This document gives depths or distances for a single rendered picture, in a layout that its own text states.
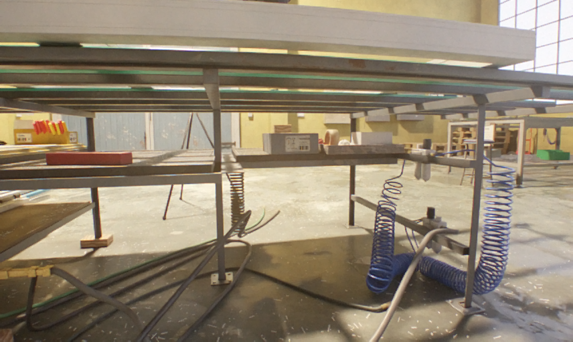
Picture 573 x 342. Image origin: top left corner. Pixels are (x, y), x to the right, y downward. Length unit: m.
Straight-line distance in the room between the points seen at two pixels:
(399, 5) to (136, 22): 8.77
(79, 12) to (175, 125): 6.55
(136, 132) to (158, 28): 6.77
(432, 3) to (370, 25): 9.16
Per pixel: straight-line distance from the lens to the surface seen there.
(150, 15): 0.62
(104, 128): 7.53
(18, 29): 0.69
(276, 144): 1.36
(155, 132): 7.25
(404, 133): 8.67
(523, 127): 4.63
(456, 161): 1.29
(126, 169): 1.04
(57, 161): 1.24
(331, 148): 1.36
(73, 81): 0.96
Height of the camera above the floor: 0.69
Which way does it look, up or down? 6 degrees down
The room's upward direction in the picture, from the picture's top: straight up
